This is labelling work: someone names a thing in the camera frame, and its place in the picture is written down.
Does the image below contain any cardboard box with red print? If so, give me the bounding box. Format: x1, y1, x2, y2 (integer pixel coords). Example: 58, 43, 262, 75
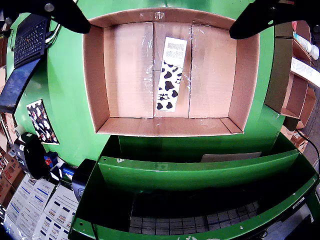
0, 156, 26, 208

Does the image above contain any dark cow print flat carton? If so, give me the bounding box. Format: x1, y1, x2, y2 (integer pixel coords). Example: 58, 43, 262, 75
26, 99, 60, 145

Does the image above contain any open brown cardboard box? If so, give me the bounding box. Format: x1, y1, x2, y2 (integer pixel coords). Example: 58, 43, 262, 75
264, 37, 318, 130

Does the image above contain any black laptop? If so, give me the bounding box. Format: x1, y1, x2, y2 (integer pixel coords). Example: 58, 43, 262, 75
0, 13, 49, 114

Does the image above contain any cow print hand cream box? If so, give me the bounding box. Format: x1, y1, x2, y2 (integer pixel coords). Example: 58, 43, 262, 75
155, 36, 188, 113

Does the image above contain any printed paper sheet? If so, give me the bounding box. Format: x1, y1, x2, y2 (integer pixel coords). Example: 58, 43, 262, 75
3, 173, 57, 240
32, 184, 80, 240

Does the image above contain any green metal shelf rack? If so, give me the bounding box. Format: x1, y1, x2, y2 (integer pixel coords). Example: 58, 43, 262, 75
67, 104, 320, 240

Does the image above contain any large shallow cardboard tray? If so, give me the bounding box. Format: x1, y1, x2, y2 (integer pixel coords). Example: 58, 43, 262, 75
82, 7, 261, 138

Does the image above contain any black round device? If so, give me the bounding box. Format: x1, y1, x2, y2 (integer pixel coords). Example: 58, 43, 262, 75
23, 136, 48, 180

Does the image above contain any cardboard box with side flap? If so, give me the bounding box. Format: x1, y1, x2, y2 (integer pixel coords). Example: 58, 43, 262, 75
273, 19, 316, 66

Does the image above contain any black handheld device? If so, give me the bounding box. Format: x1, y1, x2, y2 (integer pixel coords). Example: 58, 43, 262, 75
71, 158, 98, 204

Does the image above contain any blue and red small item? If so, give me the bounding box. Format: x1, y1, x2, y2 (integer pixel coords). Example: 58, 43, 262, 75
43, 150, 60, 168

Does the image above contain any white bottle with teal label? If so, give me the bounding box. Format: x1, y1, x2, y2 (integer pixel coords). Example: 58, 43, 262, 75
292, 31, 320, 61

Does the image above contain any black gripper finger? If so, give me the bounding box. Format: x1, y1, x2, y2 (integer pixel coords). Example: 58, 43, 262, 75
229, 0, 320, 40
0, 0, 91, 35

